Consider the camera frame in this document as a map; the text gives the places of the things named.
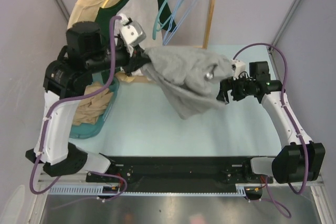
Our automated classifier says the blue wire hanger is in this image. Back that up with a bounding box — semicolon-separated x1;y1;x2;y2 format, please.
165;0;200;34

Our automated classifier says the beige t-shirt in basket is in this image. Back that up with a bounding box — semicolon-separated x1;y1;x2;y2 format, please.
72;88;113;126

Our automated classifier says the left white cable duct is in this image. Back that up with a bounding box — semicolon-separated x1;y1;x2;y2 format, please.
49;185;120;196

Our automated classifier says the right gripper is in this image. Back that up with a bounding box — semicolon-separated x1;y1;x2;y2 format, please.
216;72;256;104

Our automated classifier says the green and white raglan shirt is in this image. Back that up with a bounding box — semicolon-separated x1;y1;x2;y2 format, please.
95;0;171;49

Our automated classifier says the teal plastic basket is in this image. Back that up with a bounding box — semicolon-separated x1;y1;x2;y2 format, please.
70;79;119;139

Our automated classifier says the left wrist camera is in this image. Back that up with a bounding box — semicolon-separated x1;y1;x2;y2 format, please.
119;14;146;47

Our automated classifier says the teal hanger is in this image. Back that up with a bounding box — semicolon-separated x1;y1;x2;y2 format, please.
152;0;172;45

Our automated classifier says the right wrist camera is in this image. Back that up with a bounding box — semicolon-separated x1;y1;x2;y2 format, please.
232;59;246;80

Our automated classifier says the grey t-shirt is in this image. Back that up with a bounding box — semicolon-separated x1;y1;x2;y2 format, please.
141;46;234;120

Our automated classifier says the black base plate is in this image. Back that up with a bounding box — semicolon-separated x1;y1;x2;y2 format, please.
86;156;261;195

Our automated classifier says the cream yellow t-shirt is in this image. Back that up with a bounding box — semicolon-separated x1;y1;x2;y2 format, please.
67;0;142;84

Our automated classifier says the lavender wire hanger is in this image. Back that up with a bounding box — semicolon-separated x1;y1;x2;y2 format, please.
162;0;208;46

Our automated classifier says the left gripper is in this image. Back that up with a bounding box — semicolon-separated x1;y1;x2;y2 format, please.
86;41;153;76

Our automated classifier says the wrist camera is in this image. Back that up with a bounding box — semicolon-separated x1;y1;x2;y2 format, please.
119;14;146;47
232;59;246;80

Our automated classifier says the right white cable duct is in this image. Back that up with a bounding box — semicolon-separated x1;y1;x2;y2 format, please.
235;184;246;197

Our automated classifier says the white cable duct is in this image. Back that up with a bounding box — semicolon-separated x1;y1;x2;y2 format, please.
49;185;120;196
235;184;246;197

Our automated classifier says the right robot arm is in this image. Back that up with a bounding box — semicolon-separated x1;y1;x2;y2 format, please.
217;60;326;184

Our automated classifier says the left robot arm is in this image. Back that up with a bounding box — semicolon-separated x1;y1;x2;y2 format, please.
26;17;146;182

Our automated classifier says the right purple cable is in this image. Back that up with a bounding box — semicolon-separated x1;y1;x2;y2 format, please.
233;42;308;195

